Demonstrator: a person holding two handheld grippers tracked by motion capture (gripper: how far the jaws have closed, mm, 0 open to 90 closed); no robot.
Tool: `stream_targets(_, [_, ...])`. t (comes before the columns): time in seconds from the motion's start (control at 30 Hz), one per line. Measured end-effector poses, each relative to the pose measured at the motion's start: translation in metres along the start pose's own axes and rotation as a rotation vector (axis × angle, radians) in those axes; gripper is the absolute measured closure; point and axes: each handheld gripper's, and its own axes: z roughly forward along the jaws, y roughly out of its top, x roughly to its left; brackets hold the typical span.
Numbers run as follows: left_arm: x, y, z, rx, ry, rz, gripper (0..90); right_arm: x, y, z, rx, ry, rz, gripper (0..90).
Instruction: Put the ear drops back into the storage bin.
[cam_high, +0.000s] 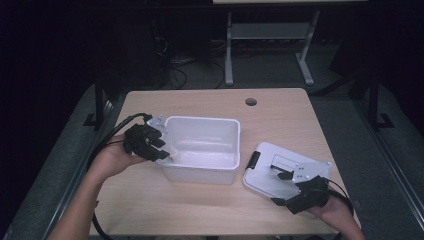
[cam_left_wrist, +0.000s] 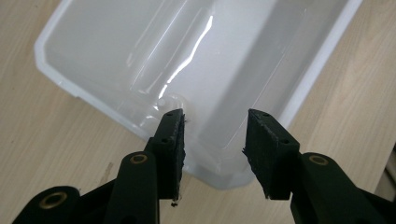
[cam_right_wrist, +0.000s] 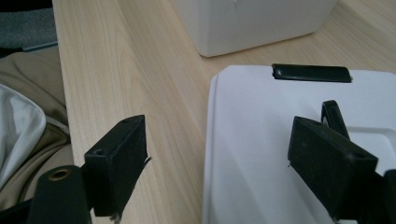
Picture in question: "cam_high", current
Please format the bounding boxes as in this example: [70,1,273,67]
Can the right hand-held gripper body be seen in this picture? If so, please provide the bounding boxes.
[285,161,334,215]

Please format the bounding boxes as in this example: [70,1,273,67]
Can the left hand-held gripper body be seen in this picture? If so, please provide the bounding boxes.
[122,114,167,158]

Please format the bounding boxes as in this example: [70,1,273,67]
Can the white box lid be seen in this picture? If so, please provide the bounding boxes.
[242,141,334,202]

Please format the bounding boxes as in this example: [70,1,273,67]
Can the white plastic storage box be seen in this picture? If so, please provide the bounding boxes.
[155,115,242,186]

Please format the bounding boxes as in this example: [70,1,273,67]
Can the person's right hand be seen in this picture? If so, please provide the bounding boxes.
[305,188,355,232]

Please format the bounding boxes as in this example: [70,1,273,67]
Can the person's left hand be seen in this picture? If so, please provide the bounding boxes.
[89,133,148,183]

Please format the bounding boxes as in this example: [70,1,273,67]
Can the black metal stand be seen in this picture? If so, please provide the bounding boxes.
[365,71,396,132]
[82,74,108,128]

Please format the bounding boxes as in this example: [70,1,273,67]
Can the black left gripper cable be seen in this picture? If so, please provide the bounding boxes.
[87,112,154,240]

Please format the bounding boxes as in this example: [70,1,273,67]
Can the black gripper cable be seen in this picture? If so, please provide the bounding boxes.
[87,112,154,240]
[322,179,355,240]

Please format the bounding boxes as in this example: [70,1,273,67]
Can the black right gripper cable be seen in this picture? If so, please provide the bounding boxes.
[322,179,355,240]

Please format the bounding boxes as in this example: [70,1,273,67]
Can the aluminium frame rail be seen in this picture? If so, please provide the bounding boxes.
[352,98,424,232]
[41,98,128,240]

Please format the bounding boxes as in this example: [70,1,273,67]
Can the tangle of floor cables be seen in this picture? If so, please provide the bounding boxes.
[151,19,228,90]

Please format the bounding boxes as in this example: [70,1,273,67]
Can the grey metal table frame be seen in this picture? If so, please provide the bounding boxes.
[213,0,368,87]

